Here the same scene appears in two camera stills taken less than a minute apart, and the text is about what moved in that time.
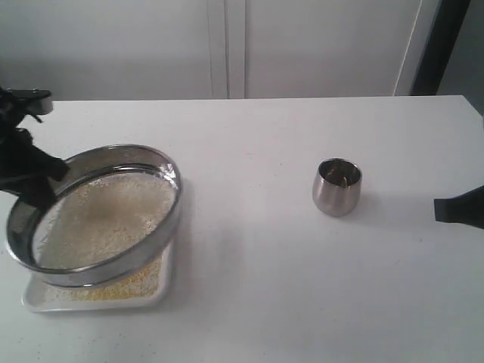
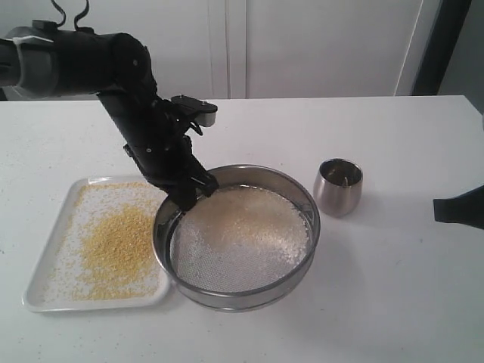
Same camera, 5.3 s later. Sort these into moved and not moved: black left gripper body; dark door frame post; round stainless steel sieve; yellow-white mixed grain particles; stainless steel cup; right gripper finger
Moved: black left gripper body; yellow-white mixed grain particles; round stainless steel sieve
Not moved: right gripper finger; dark door frame post; stainless steel cup
